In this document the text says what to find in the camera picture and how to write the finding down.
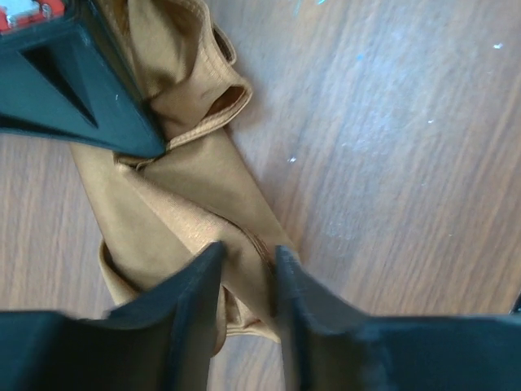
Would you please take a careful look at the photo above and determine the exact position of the brown cloth napkin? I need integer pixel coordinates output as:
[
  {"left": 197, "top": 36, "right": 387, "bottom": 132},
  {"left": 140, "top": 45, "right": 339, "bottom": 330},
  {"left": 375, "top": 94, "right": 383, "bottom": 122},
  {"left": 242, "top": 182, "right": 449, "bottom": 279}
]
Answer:
[{"left": 72, "top": 1, "right": 290, "bottom": 346}]

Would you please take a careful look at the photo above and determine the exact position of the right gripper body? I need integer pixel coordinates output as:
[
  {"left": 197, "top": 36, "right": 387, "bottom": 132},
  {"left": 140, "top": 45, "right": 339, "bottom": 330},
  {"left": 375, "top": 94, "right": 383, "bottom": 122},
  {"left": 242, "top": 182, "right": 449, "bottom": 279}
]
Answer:
[{"left": 1, "top": 1, "right": 122, "bottom": 37}]

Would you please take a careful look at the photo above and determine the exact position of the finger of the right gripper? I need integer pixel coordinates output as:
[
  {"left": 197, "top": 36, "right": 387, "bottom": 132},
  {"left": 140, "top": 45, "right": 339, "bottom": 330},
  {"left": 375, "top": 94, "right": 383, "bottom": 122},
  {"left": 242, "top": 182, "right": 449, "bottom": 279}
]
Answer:
[{"left": 1, "top": 18, "right": 165, "bottom": 157}]

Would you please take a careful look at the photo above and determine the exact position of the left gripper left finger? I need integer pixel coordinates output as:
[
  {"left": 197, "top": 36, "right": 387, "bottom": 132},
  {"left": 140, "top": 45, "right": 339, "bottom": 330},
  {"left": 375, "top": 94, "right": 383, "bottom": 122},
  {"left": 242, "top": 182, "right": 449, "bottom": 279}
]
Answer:
[{"left": 1, "top": 242, "right": 223, "bottom": 390}]

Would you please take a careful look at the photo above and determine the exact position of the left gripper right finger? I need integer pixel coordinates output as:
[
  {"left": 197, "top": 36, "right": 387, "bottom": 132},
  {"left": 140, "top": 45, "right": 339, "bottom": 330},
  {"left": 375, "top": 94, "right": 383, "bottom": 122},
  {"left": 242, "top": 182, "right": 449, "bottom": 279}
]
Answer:
[{"left": 276, "top": 246, "right": 520, "bottom": 390}]

